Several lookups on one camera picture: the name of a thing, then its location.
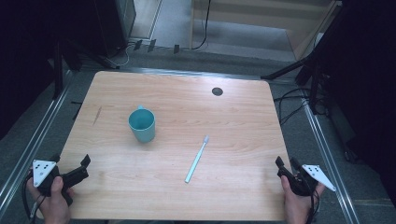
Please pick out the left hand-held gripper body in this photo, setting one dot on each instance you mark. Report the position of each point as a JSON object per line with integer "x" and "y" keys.
{"x": 42, "y": 172}

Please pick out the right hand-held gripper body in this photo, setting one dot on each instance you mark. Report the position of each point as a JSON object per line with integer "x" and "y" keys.
{"x": 311, "y": 177}

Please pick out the teal cup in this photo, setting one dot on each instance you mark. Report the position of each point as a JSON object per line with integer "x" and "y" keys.
{"x": 142, "y": 123}

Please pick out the light blue toothbrush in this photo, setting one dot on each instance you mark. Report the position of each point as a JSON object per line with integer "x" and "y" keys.
{"x": 196, "y": 160}

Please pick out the person's right hand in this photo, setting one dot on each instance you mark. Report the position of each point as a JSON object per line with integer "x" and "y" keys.
{"x": 295, "y": 205}

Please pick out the person's left hand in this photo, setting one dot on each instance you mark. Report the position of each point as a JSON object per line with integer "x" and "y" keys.
{"x": 56, "y": 202}

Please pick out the black metal stand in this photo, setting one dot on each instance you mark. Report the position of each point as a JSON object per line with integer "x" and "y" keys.
{"x": 314, "y": 81}
{"x": 58, "y": 71}

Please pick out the dark round table grommet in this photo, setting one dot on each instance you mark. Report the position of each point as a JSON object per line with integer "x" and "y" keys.
{"x": 217, "y": 91}

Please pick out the dark cabinet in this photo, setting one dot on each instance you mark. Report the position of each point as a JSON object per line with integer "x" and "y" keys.
{"x": 115, "y": 25}

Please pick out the light wooden shelf unit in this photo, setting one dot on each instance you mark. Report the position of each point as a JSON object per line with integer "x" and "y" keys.
{"x": 264, "y": 14}

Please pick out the metal floor rail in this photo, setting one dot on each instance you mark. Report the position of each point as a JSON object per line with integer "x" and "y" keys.
{"x": 186, "y": 73}
{"x": 34, "y": 146}
{"x": 330, "y": 161}

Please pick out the small black floor bracket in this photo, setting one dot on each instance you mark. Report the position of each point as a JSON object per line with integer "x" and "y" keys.
{"x": 151, "y": 45}
{"x": 137, "y": 44}
{"x": 176, "y": 48}

